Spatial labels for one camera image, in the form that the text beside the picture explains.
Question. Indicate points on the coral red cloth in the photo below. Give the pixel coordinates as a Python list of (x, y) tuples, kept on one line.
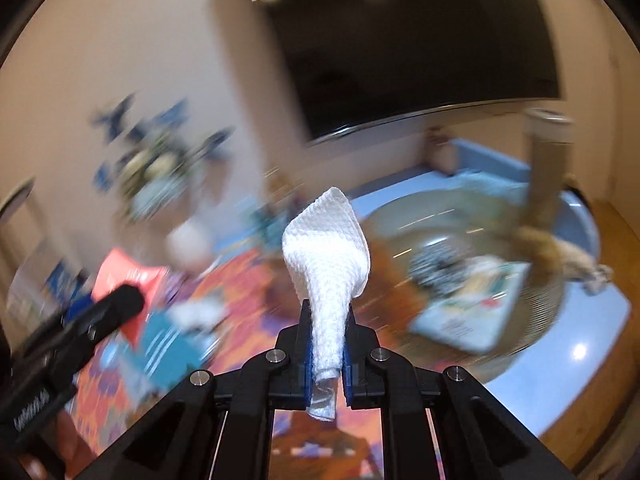
[(125, 280)]

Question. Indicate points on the brown handbag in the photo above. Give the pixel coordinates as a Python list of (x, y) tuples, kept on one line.
[(440, 150)]

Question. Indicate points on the teal white-striped cloth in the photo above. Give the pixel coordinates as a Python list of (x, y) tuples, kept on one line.
[(170, 350)]

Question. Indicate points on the beige plush toy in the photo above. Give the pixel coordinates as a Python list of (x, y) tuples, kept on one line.
[(550, 255)]

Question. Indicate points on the steel thermos bottle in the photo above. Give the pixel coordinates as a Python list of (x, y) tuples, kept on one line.
[(545, 170)]

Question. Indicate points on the person's left hand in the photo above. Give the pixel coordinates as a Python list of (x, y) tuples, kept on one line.
[(70, 435)]

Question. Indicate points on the blue and white flower bouquet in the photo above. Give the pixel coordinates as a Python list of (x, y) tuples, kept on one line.
[(150, 170)]

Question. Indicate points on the colourful patterned mat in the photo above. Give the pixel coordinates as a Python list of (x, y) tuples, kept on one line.
[(240, 300)]

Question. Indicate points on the black television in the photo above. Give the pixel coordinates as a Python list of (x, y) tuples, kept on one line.
[(400, 50)]

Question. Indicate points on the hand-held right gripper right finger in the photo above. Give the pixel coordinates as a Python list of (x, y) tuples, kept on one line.
[(348, 371)]

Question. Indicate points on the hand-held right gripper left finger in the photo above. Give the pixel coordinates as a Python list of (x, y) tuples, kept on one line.
[(306, 366)]

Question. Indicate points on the pale blue printed pouch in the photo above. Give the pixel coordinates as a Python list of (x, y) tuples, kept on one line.
[(470, 315)]

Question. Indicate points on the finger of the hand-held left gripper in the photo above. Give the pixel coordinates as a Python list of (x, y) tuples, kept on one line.
[(116, 306)]

